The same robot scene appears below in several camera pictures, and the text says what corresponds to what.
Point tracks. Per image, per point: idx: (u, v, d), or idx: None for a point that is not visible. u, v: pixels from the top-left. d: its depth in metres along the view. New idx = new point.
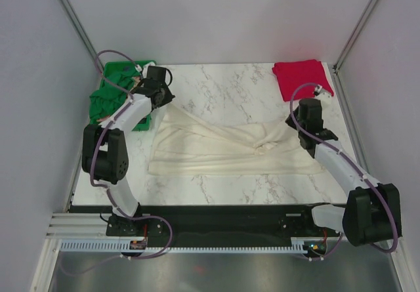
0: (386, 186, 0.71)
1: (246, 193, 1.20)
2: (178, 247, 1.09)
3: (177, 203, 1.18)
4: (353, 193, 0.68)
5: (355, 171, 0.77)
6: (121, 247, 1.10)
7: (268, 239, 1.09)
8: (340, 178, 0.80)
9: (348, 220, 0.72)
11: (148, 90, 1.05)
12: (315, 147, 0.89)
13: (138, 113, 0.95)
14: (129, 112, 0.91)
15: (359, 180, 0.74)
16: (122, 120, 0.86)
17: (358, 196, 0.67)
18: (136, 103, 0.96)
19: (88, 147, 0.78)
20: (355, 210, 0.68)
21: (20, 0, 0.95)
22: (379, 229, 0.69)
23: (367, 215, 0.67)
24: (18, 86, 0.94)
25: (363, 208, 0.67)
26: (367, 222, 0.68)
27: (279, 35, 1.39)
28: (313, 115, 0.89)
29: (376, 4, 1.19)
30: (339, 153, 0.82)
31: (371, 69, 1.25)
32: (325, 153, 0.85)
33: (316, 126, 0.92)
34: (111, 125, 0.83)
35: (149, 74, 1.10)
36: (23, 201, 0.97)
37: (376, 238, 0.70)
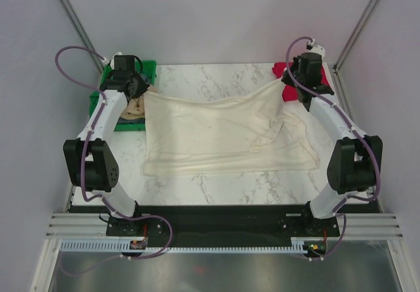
0: (373, 136, 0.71)
1: (246, 193, 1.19)
2: (178, 247, 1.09)
3: (177, 203, 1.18)
4: (338, 142, 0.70)
5: (344, 123, 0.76)
6: (121, 247, 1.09)
7: (268, 239, 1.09)
8: (331, 130, 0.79)
9: (332, 166, 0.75)
11: (119, 82, 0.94)
12: (311, 102, 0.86)
13: (116, 113, 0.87)
14: (105, 115, 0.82)
15: (347, 131, 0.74)
16: (100, 126, 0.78)
17: (342, 144, 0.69)
18: (111, 102, 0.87)
19: (73, 164, 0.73)
20: (338, 157, 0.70)
21: (20, 1, 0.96)
22: (359, 176, 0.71)
23: (349, 161, 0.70)
24: (18, 86, 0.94)
25: (345, 155, 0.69)
26: (348, 168, 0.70)
27: (279, 35, 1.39)
28: (312, 67, 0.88)
29: (376, 4, 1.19)
30: (333, 107, 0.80)
31: (371, 69, 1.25)
32: (319, 107, 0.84)
33: (314, 81, 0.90)
34: (91, 136, 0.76)
35: (118, 63, 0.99)
36: (23, 201, 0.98)
37: (356, 185, 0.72)
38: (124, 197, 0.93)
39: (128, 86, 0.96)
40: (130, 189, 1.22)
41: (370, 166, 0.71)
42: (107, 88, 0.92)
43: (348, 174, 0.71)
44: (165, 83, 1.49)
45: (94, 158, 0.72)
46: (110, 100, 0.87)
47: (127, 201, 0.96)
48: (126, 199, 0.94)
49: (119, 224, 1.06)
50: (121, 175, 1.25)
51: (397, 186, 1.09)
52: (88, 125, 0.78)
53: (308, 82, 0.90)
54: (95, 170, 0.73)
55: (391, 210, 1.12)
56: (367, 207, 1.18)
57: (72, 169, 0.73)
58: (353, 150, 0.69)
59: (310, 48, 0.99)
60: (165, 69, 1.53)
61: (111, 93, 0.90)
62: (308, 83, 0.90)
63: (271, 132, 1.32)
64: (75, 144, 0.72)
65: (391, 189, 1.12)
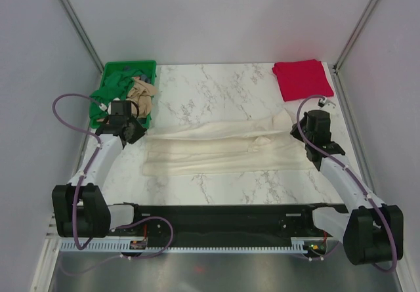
0: (391, 207, 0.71)
1: (245, 193, 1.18)
2: (178, 247, 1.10)
3: (177, 203, 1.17)
4: (355, 212, 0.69)
5: (359, 189, 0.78)
6: (121, 247, 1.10)
7: (268, 239, 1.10)
8: (344, 192, 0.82)
9: (348, 237, 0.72)
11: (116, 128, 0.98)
12: (322, 161, 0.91)
13: (110, 158, 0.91)
14: (98, 161, 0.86)
15: (363, 199, 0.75)
16: (94, 170, 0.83)
17: (359, 216, 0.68)
18: (105, 145, 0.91)
19: (62, 214, 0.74)
20: (356, 229, 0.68)
21: (20, 0, 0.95)
22: (378, 249, 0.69)
23: (368, 235, 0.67)
24: (18, 86, 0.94)
25: (362, 228, 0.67)
26: (368, 241, 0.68)
27: (279, 35, 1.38)
28: (319, 126, 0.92)
29: (377, 4, 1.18)
30: (345, 168, 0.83)
31: (371, 70, 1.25)
32: (330, 167, 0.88)
33: (323, 138, 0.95)
34: (83, 180, 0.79)
35: (114, 109, 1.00)
36: (23, 201, 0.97)
37: (375, 259, 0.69)
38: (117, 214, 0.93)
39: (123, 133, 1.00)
40: (129, 190, 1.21)
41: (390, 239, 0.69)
42: (103, 134, 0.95)
43: (365, 246, 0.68)
44: (165, 83, 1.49)
45: (86, 206, 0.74)
46: (105, 144, 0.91)
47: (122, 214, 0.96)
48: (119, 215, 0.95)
49: (121, 228, 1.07)
50: (121, 175, 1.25)
51: (398, 186, 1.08)
52: (80, 170, 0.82)
53: (317, 139, 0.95)
54: (85, 220, 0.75)
55: None
56: None
57: (59, 218, 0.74)
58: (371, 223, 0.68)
59: (321, 104, 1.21)
60: (165, 69, 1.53)
61: (107, 137, 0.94)
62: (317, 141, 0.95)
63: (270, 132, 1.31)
64: (66, 193, 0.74)
65: (391, 189, 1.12)
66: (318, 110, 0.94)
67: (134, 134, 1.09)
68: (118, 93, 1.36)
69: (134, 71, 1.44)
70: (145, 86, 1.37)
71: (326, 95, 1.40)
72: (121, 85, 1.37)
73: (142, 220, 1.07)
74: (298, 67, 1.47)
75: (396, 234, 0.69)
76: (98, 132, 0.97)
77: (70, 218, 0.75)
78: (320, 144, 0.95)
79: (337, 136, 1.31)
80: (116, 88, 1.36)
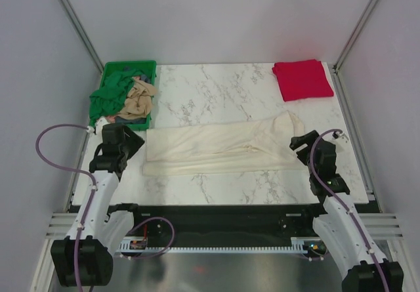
0: (391, 263, 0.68)
1: (245, 193, 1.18)
2: (178, 247, 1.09)
3: (177, 203, 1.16)
4: (357, 269, 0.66)
5: (362, 240, 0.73)
6: (121, 247, 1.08)
7: (268, 239, 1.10)
8: (345, 241, 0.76)
9: (346, 284, 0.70)
11: (109, 161, 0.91)
12: (326, 199, 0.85)
13: (107, 198, 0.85)
14: (96, 206, 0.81)
15: (364, 252, 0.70)
16: (91, 219, 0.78)
17: (360, 272, 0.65)
18: (101, 186, 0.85)
19: (63, 268, 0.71)
20: (356, 285, 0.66)
21: (20, 0, 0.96)
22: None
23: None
24: (18, 86, 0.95)
25: (363, 285, 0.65)
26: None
27: (279, 35, 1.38)
28: (325, 161, 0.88)
29: (377, 4, 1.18)
30: (349, 214, 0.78)
31: (371, 70, 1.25)
32: (334, 210, 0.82)
33: (328, 173, 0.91)
34: (82, 233, 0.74)
35: (105, 139, 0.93)
36: (23, 200, 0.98)
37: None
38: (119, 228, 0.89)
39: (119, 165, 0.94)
40: (130, 189, 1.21)
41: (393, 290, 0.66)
42: (98, 170, 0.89)
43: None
44: (165, 83, 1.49)
45: (87, 260, 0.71)
46: (101, 184, 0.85)
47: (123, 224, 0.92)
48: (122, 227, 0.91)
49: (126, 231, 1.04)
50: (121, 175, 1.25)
51: (397, 186, 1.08)
52: (77, 221, 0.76)
53: (323, 173, 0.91)
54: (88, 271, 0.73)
55: (391, 210, 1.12)
56: (366, 207, 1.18)
57: (61, 273, 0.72)
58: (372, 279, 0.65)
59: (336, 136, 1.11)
60: (165, 69, 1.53)
61: (102, 174, 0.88)
62: (323, 175, 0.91)
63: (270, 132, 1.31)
64: (64, 247, 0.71)
65: (390, 189, 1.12)
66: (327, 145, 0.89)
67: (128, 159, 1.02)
68: (118, 93, 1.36)
69: (134, 71, 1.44)
70: (145, 86, 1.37)
71: (326, 95, 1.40)
72: (120, 85, 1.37)
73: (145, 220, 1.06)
74: (298, 67, 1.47)
75: (396, 287, 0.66)
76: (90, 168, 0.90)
77: (71, 271, 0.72)
78: (326, 179, 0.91)
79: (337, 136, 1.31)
80: (116, 88, 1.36)
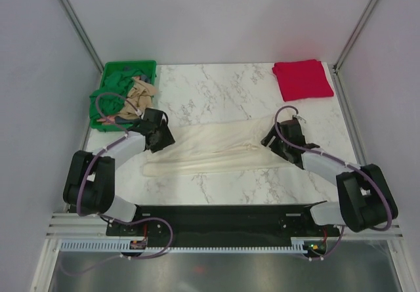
0: (369, 166, 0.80)
1: (246, 193, 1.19)
2: (178, 247, 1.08)
3: (177, 203, 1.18)
4: (341, 176, 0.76)
5: (337, 162, 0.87)
6: (121, 247, 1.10)
7: (268, 239, 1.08)
8: (329, 172, 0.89)
9: (342, 204, 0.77)
11: (144, 131, 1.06)
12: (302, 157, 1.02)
13: (130, 147, 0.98)
14: (121, 146, 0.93)
15: (343, 167, 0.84)
16: (115, 150, 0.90)
17: (345, 178, 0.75)
18: (130, 138, 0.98)
19: (74, 174, 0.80)
20: (345, 192, 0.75)
21: (19, 0, 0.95)
22: (374, 210, 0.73)
23: (357, 194, 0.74)
24: (18, 86, 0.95)
25: (351, 187, 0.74)
26: (359, 203, 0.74)
27: (278, 35, 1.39)
28: (291, 130, 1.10)
29: (377, 4, 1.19)
30: (322, 153, 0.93)
31: (371, 70, 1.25)
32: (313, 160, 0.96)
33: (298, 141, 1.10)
34: (103, 153, 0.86)
35: (147, 116, 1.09)
36: (23, 200, 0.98)
37: (375, 221, 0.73)
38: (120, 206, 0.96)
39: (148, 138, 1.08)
40: (130, 189, 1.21)
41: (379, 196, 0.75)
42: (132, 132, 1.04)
43: (360, 210, 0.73)
44: (165, 83, 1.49)
45: (97, 174, 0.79)
46: (130, 137, 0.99)
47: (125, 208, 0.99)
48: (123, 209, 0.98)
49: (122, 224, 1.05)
50: (121, 174, 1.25)
51: (397, 186, 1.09)
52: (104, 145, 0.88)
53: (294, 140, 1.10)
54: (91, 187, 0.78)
55: None
56: None
57: (69, 179, 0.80)
58: (356, 184, 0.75)
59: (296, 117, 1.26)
60: (165, 69, 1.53)
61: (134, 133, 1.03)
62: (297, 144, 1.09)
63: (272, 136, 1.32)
64: (85, 156, 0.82)
65: (390, 188, 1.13)
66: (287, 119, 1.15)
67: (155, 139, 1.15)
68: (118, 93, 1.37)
69: (134, 71, 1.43)
70: (145, 86, 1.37)
71: (326, 95, 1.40)
72: (121, 85, 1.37)
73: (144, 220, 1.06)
74: (297, 67, 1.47)
75: (384, 189, 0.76)
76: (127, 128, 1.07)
77: (80, 181, 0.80)
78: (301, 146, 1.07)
79: (336, 136, 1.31)
80: (116, 88, 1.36)
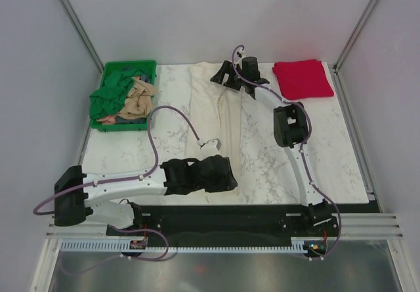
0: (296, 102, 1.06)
1: (245, 193, 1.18)
2: (183, 247, 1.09)
3: (177, 203, 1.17)
4: (275, 109, 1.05)
5: (277, 98, 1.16)
6: (121, 247, 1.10)
7: (268, 239, 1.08)
8: (271, 106, 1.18)
9: (276, 127, 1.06)
11: (182, 176, 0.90)
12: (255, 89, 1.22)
13: (138, 191, 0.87)
14: (119, 184, 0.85)
15: (279, 102, 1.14)
16: (104, 189, 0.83)
17: (277, 111, 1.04)
18: (145, 182, 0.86)
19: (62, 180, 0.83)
20: (277, 121, 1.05)
21: (19, 0, 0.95)
22: (293, 131, 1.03)
23: (284, 122, 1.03)
24: (17, 86, 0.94)
25: (281, 119, 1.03)
26: (285, 127, 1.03)
27: (278, 35, 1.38)
28: (250, 67, 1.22)
29: (377, 4, 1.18)
30: (269, 90, 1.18)
31: (371, 70, 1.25)
32: (260, 93, 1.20)
33: (256, 77, 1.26)
34: (89, 186, 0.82)
35: (202, 164, 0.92)
36: (23, 200, 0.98)
37: (294, 139, 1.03)
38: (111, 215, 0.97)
39: (179, 186, 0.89)
40: None
41: (300, 123, 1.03)
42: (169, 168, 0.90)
43: (284, 131, 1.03)
44: (165, 83, 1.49)
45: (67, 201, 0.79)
46: (146, 181, 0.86)
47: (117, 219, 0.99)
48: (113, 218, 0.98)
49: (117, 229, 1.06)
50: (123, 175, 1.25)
51: (397, 186, 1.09)
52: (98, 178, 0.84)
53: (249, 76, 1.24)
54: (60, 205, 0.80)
55: (391, 210, 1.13)
56: (366, 207, 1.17)
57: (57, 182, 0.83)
58: (283, 115, 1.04)
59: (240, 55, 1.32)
60: (165, 69, 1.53)
61: (159, 175, 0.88)
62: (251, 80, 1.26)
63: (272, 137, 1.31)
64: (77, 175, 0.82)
65: (390, 188, 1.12)
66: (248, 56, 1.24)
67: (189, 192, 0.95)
68: (118, 93, 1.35)
69: (134, 71, 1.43)
70: (145, 86, 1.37)
71: (326, 95, 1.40)
72: (121, 85, 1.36)
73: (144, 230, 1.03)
74: (297, 67, 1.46)
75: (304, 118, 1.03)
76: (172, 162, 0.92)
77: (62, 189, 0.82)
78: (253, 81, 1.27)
79: (336, 136, 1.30)
80: (116, 88, 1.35)
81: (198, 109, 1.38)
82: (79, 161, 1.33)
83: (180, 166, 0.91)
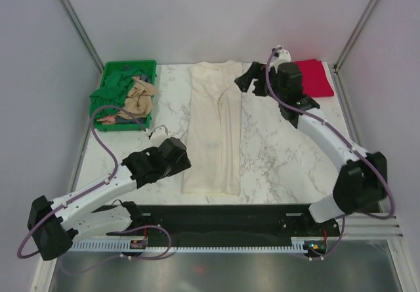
0: (374, 154, 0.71)
1: (245, 193, 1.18)
2: (183, 247, 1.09)
3: (177, 203, 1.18)
4: (344, 167, 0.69)
5: (343, 142, 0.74)
6: (121, 247, 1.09)
7: (268, 239, 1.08)
8: (329, 151, 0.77)
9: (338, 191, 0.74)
11: (146, 165, 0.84)
12: (300, 117, 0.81)
13: (111, 195, 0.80)
14: (88, 195, 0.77)
15: (348, 152, 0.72)
16: (76, 206, 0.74)
17: (349, 169, 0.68)
18: (113, 183, 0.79)
19: (31, 216, 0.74)
20: (346, 182, 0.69)
21: (20, 0, 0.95)
22: (367, 194, 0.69)
23: (359, 184, 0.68)
24: (18, 86, 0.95)
25: (354, 179, 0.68)
26: (358, 191, 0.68)
27: (278, 35, 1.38)
28: (292, 82, 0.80)
29: (377, 3, 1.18)
30: (325, 124, 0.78)
31: (371, 69, 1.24)
32: (308, 124, 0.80)
33: (297, 95, 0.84)
34: (60, 209, 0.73)
35: (161, 147, 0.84)
36: (23, 200, 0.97)
37: (365, 204, 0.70)
38: (105, 223, 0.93)
39: (147, 174, 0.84)
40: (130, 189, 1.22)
41: (378, 184, 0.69)
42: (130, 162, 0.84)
43: (356, 192, 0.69)
44: (165, 83, 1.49)
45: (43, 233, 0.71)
46: (114, 181, 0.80)
47: (113, 223, 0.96)
48: (109, 225, 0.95)
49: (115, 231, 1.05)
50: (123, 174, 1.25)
51: (397, 186, 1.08)
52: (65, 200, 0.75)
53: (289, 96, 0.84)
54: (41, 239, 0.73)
55: None
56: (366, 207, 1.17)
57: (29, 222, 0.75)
58: (359, 174, 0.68)
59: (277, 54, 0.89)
60: (165, 69, 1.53)
61: (125, 172, 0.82)
62: (290, 100, 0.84)
63: (272, 137, 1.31)
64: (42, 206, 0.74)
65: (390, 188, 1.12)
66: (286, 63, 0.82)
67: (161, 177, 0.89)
68: (118, 93, 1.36)
69: (134, 71, 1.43)
70: (145, 85, 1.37)
71: (326, 95, 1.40)
72: (121, 85, 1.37)
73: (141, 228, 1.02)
74: (298, 67, 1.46)
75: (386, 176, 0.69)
76: (132, 155, 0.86)
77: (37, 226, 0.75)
78: (294, 101, 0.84)
79: None
80: (116, 88, 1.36)
81: (198, 109, 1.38)
82: (79, 160, 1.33)
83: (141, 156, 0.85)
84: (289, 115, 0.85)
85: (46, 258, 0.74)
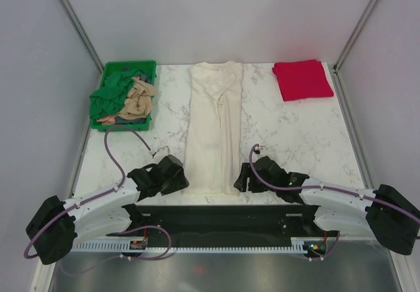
0: (381, 189, 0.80)
1: (245, 193, 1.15)
2: (183, 247, 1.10)
3: (178, 203, 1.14)
4: (370, 218, 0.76)
5: (349, 194, 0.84)
6: (121, 247, 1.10)
7: (268, 239, 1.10)
8: (343, 207, 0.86)
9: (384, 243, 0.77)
11: (149, 179, 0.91)
12: (300, 195, 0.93)
13: (117, 204, 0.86)
14: (101, 200, 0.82)
15: (359, 201, 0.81)
16: (88, 208, 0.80)
17: (375, 218, 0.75)
18: (122, 191, 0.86)
19: (39, 216, 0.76)
20: (380, 229, 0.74)
21: (19, 0, 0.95)
22: (405, 227, 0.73)
23: (394, 224, 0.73)
24: (17, 86, 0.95)
25: (386, 224, 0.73)
26: (399, 230, 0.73)
27: (278, 35, 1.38)
28: (273, 170, 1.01)
29: (377, 4, 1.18)
30: (323, 188, 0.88)
31: (371, 70, 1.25)
32: (312, 197, 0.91)
33: (285, 175, 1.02)
34: (72, 209, 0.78)
35: (161, 164, 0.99)
36: (23, 200, 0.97)
37: (412, 238, 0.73)
38: (105, 224, 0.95)
39: (147, 188, 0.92)
40: None
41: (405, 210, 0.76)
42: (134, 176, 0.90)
43: (399, 234, 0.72)
44: (165, 83, 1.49)
45: (54, 231, 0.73)
46: (122, 190, 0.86)
47: (112, 224, 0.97)
48: (109, 226, 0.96)
49: (115, 231, 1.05)
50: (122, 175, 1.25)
51: (398, 187, 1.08)
52: (78, 199, 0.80)
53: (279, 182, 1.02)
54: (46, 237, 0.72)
55: None
56: None
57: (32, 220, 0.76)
58: (385, 216, 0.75)
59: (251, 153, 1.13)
60: (165, 69, 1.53)
61: (129, 184, 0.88)
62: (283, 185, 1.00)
63: (272, 138, 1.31)
64: (56, 205, 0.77)
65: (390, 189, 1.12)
66: (260, 161, 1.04)
67: (155, 191, 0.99)
68: (118, 93, 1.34)
69: (134, 72, 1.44)
70: (145, 86, 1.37)
71: (326, 95, 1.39)
72: (121, 85, 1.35)
73: (143, 228, 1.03)
74: (298, 67, 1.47)
75: (404, 203, 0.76)
76: (133, 171, 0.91)
77: (41, 225, 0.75)
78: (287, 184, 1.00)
79: (336, 136, 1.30)
80: (116, 88, 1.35)
81: (198, 110, 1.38)
82: (80, 159, 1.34)
83: (144, 171, 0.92)
84: (291, 197, 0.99)
85: (44, 262, 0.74)
